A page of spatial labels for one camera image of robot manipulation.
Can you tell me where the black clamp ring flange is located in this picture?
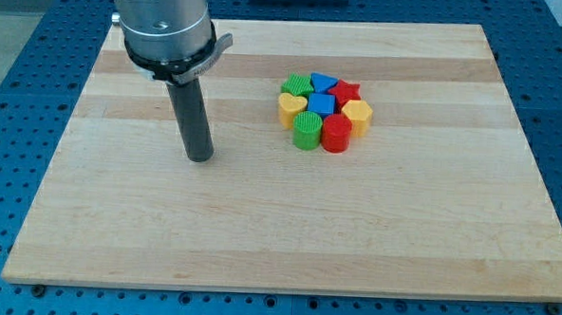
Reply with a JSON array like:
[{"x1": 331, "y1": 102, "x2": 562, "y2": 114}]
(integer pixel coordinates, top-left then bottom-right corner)
[{"x1": 123, "y1": 24, "x2": 234, "y2": 84}]

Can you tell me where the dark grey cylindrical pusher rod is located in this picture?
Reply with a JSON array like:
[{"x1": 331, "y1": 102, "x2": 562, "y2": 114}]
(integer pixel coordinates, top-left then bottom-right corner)
[{"x1": 166, "y1": 80, "x2": 214, "y2": 162}]

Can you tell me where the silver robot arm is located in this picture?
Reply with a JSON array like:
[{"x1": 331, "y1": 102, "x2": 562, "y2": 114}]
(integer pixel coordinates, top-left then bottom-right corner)
[{"x1": 114, "y1": 0, "x2": 233, "y2": 162}]

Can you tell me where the yellow heart block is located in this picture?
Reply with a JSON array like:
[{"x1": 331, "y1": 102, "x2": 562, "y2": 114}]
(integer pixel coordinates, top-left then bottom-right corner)
[{"x1": 277, "y1": 92, "x2": 309, "y2": 129}]

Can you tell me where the green star block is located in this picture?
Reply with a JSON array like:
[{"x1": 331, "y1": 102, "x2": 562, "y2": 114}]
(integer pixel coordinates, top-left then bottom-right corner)
[{"x1": 280, "y1": 73, "x2": 314, "y2": 97}]

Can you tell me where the green cylinder block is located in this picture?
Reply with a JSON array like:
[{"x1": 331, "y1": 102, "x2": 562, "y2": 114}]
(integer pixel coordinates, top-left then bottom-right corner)
[{"x1": 292, "y1": 111, "x2": 323, "y2": 150}]

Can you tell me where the blue pentagon block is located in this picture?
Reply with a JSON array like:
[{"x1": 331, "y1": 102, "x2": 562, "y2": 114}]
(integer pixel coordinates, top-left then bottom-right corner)
[{"x1": 310, "y1": 72, "x2": 339, "y2": 94}]

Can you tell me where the blue cube block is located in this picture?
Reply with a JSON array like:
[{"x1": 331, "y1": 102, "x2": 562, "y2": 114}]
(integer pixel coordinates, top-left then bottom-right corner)
[{"x1": 307, "y1": 93, "x2": 336, "y2": 119}]

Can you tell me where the red cylinder block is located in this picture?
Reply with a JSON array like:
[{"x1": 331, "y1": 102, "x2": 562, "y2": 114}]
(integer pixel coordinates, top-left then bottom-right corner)
[{"x1": 321, "y1": 113, "x2": 352, "y2": 154}]

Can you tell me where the red star block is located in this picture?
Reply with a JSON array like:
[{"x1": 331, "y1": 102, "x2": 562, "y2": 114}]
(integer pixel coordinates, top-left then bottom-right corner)
[{"x1": 327, "y1": 80, "x2": 361, "y2": 111}]

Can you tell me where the blue perforated table plate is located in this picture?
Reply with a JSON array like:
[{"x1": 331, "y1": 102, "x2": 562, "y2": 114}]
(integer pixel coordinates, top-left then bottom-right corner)
[{"x1": 0, "y1": 0, "x2": 562, "y2": 315}]

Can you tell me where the yellow hexagon block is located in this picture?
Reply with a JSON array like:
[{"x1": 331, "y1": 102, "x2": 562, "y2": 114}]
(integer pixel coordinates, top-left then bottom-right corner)
[{"x1": 341, "y1": 100, "x2": 373, "y2": 138}]

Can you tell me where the light wooden board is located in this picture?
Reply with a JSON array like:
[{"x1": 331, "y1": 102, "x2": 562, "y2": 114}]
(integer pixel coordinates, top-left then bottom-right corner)
[{"x1": 2, "y1": 19, "x2": 562, "y2": 303}]

